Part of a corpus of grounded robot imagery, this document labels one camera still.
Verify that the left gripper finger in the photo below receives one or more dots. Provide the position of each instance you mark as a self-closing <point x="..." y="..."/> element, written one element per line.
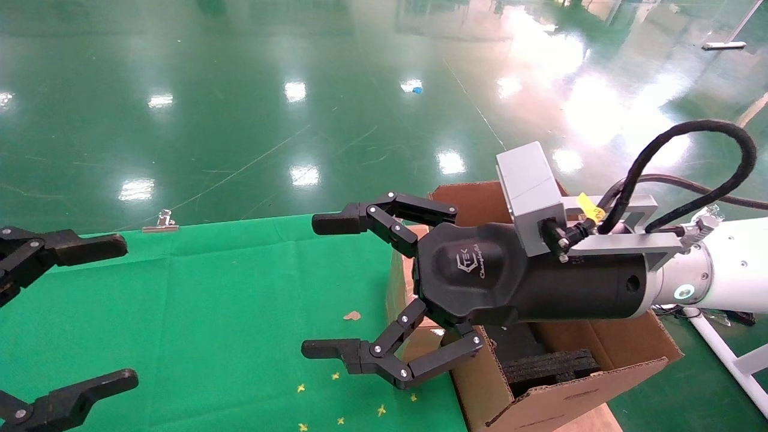
<point x="66" y="399"/>
<point x="66" y="247"/>

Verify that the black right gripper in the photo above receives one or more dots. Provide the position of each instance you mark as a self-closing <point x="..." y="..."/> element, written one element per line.
<point x="510" y="282"/>

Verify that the small brown cardboard scrap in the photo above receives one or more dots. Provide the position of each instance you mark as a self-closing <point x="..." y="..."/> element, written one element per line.
<point x="352" y="315"/>

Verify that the large open cardboard carton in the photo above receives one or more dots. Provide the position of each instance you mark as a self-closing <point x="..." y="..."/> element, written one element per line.
<point x="540" y="414"/>

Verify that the silver binder clip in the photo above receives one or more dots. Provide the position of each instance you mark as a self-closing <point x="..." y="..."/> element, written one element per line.
<point x="162" y="223"/>

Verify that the green table cloth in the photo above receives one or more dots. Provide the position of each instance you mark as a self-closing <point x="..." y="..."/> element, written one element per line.
<point x="210" y="300"/>

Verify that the black foam block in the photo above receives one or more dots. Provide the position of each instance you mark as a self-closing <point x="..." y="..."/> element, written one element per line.
<point x="549" y="369"/>

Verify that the white metal table leg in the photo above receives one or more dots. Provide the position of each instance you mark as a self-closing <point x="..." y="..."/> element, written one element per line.
<point x="729" y="357"/>

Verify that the white stand with pole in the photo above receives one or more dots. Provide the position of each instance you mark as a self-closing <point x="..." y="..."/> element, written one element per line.
<point x="724" y="45"/>

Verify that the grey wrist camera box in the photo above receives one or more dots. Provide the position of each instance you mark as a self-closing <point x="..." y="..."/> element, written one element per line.
<point x="531" y="192"/>

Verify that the grey metal camera bracket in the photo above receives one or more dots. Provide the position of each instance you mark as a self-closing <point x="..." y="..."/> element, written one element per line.
<point x="624" y="243"/>

